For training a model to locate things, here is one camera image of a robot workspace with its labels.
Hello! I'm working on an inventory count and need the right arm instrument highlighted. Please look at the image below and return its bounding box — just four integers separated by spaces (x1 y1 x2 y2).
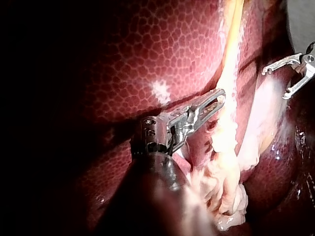
301 41 315 71

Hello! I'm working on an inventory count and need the left arm instrument jaw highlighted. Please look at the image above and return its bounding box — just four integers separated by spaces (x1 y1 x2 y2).
189 88 226 126

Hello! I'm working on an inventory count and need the left arm instrument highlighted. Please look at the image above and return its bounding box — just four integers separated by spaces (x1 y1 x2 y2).
131 106 198 158

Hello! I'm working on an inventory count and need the right arm instrument jaw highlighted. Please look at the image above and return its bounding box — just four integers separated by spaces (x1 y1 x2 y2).
282 65 315 100
261 52 304 76

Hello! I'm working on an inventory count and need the gallbladder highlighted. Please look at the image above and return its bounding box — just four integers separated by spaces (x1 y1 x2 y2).
211 0 249 158

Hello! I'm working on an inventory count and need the pale fatty tissue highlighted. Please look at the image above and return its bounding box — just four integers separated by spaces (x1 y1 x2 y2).
239 78 289 173
182 147 250 232

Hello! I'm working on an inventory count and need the dark red liver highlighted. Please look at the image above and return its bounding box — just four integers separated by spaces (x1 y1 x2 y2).
56 0 315 236

